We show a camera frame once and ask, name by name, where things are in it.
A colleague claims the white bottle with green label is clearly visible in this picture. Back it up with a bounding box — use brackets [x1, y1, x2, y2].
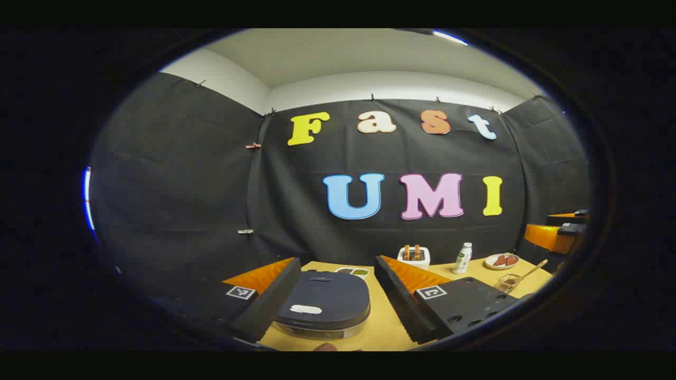
[452, 242, 473, 275]

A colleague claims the wooden spoon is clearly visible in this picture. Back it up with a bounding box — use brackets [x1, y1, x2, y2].
[510, 260, 548, 288]

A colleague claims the white toaster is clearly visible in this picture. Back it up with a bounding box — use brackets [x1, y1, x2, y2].
[397, 244, 431, 270]

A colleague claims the white round plate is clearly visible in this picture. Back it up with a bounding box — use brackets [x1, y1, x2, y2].
[484, 253, 521, 270]

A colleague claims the black backdrop cloth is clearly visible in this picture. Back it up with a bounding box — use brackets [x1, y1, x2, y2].
[89, 71, 591, 288]

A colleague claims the dark blue rice cooker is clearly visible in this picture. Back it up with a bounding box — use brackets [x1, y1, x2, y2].
[274, 269, 371, 339]

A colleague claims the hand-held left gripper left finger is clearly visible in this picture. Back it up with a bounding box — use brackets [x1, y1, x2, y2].
[153, 257, 302, 344]

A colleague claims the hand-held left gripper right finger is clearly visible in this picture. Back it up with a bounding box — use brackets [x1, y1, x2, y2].
[374, 255, 521, 345]

